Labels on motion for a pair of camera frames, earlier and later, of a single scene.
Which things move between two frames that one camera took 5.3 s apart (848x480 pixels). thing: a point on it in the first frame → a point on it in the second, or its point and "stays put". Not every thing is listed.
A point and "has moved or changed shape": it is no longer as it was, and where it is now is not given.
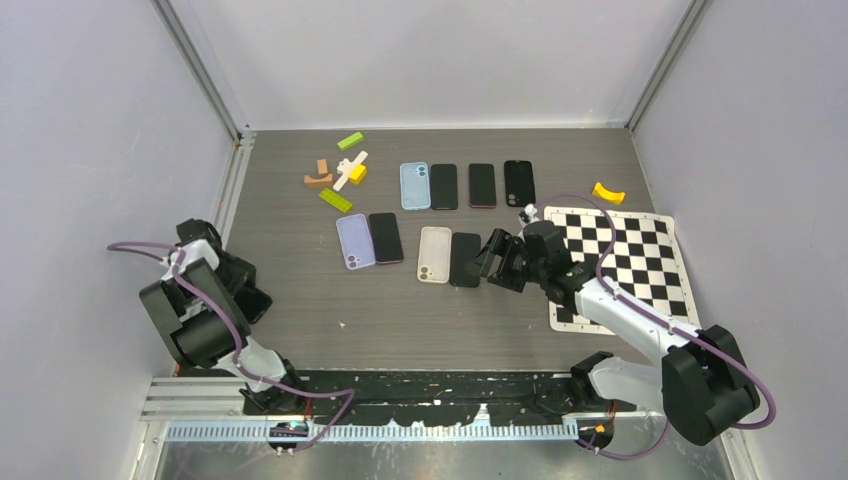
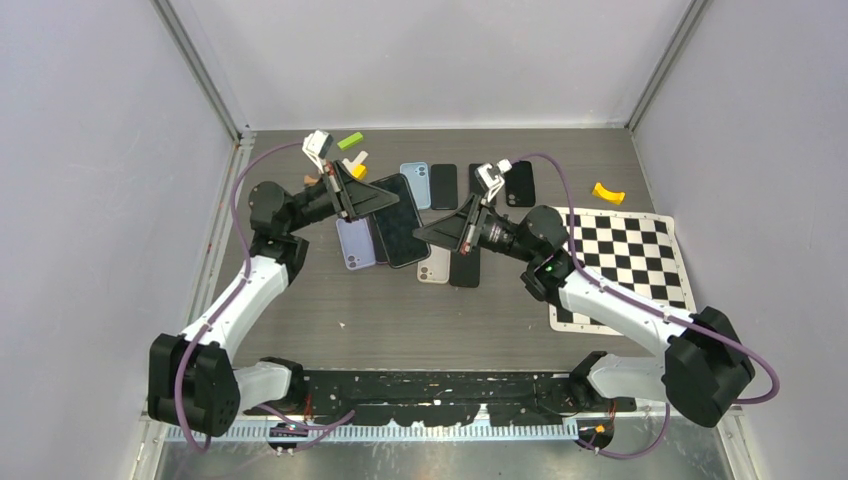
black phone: (253, 302) has moved or changed shape
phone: (434, 254) stays put
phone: (414, 182) stays put
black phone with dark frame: (443, 186) stays put
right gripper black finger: (485, 260) → (450, 231)
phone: (519, 183) stays put
